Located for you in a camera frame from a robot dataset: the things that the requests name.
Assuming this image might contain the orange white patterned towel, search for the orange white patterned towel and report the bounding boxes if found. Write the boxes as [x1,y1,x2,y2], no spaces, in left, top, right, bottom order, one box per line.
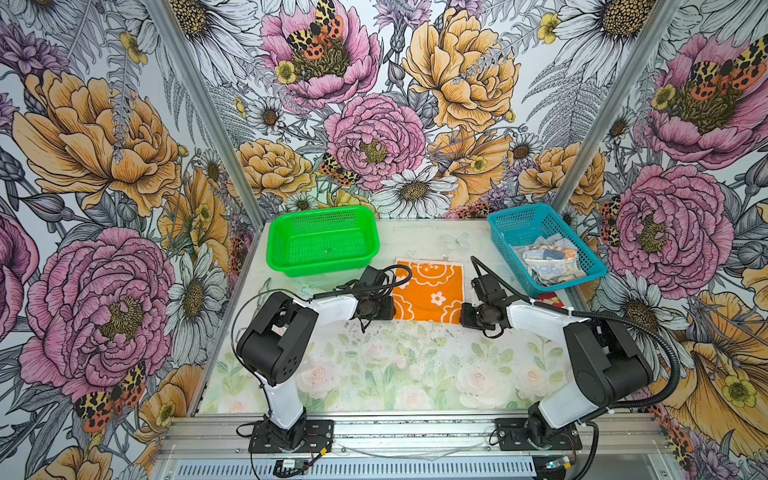
[392,259,465,325]

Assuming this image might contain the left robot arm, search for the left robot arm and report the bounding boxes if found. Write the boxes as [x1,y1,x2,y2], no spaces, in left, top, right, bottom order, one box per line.
[232,265,412,453]

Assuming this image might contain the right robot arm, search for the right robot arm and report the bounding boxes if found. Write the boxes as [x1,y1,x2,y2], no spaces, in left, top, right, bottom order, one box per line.
[460,272,682,448]

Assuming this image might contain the red white small box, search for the red white small box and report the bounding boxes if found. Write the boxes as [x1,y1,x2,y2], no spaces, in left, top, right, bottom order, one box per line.
[536,292,565,308]

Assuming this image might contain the green plastic basket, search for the green plastic basket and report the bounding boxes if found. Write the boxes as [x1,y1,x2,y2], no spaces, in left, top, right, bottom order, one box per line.
[266,206,380,278]

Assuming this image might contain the grey blue towel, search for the grey blue towel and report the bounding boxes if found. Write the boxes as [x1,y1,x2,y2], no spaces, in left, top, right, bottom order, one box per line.
[513,234,586,286]

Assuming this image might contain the teal plastic basket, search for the teal plastic basket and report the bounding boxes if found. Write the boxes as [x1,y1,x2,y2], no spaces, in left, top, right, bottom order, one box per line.
[487,203,607,297]

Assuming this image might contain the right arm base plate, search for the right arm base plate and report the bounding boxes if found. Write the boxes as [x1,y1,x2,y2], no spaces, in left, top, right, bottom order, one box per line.
[494,417,582,451]

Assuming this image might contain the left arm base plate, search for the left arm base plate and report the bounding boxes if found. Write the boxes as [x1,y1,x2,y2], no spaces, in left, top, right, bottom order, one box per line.
[248,419,335,454]

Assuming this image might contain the aluminium front rail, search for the aluminium front rail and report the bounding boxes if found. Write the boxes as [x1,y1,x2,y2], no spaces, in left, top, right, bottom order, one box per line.
[158,411,668,460]

